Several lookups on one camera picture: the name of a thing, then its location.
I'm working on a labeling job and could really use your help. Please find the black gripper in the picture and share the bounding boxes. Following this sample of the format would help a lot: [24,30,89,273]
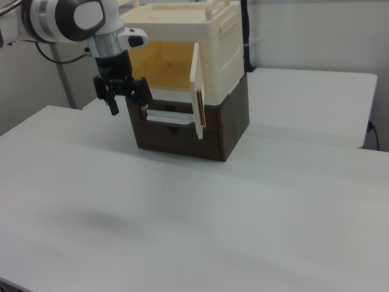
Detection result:
[92,50,153,117]

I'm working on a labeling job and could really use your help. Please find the cream cabinet door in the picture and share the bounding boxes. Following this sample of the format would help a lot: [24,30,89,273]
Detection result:
[188,42,208,141]

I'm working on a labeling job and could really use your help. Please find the cream plastic cabinet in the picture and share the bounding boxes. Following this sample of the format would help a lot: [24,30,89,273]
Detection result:
[120,0,246,106]

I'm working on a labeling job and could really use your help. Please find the brown drawer with small knob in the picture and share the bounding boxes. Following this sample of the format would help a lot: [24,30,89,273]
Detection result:
[133,120,222,155]

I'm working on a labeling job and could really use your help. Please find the dark brown drawer box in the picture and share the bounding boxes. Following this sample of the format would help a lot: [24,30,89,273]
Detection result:
[125,74,251,162]

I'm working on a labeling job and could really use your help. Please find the white drawer handle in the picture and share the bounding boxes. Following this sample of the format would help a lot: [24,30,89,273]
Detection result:
[139,102,196,127]

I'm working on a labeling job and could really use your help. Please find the grey metal post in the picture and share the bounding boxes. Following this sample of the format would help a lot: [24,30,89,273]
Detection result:
[49,41,77,110]

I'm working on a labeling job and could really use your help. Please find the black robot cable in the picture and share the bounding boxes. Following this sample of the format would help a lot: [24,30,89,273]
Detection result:
[34,41,92,64]

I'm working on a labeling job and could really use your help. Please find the copper door handle strip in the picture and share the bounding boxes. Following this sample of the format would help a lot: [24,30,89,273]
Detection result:
[195,88,208,128]

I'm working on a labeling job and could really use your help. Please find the brown drawer with white handle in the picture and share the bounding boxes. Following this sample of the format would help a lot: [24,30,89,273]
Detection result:
[127,97,220,128]

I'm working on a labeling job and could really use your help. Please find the black camera stand pole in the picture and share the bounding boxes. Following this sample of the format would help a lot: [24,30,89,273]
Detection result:
[239,0,255,73]

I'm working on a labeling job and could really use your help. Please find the black cable at table edge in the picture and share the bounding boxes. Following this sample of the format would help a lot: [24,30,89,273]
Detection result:
[367,120,381,151]

